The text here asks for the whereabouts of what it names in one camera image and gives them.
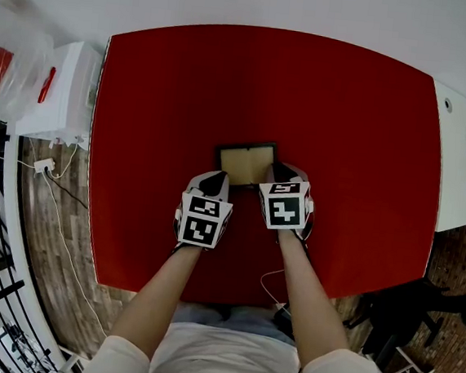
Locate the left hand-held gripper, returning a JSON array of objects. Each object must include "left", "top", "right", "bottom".
[{"left": 171, "top": 167, "right": 237, "bottom": 251}]

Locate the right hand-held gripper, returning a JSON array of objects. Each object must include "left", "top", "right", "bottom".
[{"left": 254, "top": 162, "right": 320, "bottom": 242}]

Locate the black picture frame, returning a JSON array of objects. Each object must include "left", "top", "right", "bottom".
[{"left": 211, "top": 136, "right": 282, "bottom": 193}]

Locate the person's right forearm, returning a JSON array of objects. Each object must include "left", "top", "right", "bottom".
[{"left": 264, "top": 229, "right": 362, "bottom": 373}]

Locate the person's left forearm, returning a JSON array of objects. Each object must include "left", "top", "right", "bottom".
[{"left": 108, "top": 238, "right": 203, "bottom": 363}]

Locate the red table cloth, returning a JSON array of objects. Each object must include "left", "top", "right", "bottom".
[{"left": 76, "top": 11, "right": 455, "bottom": 326}]

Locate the white power strip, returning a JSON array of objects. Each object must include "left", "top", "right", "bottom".
[{"left": 32, "top": 156, "right": 56, "bottom": 175}]

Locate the white water dispenser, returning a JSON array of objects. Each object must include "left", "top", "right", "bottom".
[{"left": 13, "top": 35, "right": 107, "bottom": 152}]

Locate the white side table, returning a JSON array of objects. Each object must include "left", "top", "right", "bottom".
[{"left": 419, "top": 80, "right": 466, "bottom": 236}]

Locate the person's white t-shirt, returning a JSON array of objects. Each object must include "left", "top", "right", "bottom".
[{"left": 75, "top": 312, "right": 403, "bottom": 373}]

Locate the black office chair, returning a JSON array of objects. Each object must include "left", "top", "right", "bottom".
[{"left": 341, "top": 270, "right": 466, "bottom": 369}]

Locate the clear water bottle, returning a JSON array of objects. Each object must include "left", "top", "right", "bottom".
[{"left": 0, "top": 0, "right": 59, "bottom": 126}]

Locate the thin white charging cable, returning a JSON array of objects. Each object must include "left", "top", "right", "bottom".
[{"left": 256, "top": 267, "right": 296, "bottom": 316}]

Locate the black cable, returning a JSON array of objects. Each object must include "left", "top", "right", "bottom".
[{"left": 43, "top": 173, "right": 93, "bottom": 211}]

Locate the short white power cable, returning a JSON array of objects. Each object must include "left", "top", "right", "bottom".
[{"left": 51, "top": 138, "right": 82, "bottom": 182}]

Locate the long white power cable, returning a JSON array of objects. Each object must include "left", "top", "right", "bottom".
[{"left": 27, "top": 171, "right": 123, "bottom": 339}]

